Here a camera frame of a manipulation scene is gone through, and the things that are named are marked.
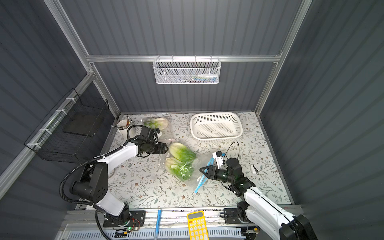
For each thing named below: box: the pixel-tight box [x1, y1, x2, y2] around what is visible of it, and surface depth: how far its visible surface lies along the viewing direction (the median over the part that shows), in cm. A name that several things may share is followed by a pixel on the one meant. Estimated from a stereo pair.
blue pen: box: [155, 210, 162, 239], surface depth 73 cm
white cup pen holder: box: [116, 119, 132, 137], surface depth 103 cm
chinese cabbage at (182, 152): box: [169, 142, 197, 163], surface depth 91 cm
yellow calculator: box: [187, 210, 210, 240], surface depth 72 cm
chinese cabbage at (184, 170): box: [164, 157, 195, 181], surface depth 82 cm
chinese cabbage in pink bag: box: [144, 117, 168, 131], surface depth 107 cm
